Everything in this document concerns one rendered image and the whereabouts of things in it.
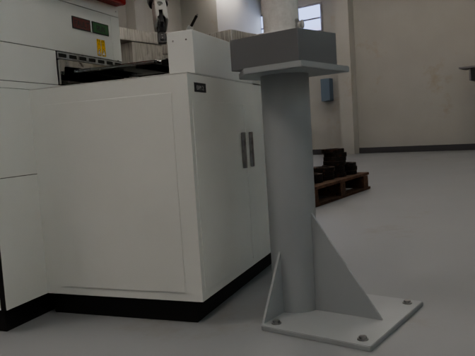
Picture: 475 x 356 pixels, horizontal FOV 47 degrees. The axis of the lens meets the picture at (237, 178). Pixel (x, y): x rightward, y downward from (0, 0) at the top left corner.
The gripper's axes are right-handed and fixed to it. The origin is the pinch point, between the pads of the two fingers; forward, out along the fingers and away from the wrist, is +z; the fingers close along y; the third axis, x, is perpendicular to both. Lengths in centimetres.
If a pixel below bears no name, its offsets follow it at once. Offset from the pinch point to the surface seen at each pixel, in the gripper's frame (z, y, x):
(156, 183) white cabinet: 62, -16, 9
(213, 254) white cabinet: 86, -7, -8
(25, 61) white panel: 11, -5, 50
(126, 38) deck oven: -315, 540, -24
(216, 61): 19.9, -18.4, -15.7
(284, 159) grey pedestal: 61, -29, -31
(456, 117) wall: -217, 683, -649
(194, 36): 18.9, -33.7, -5.6
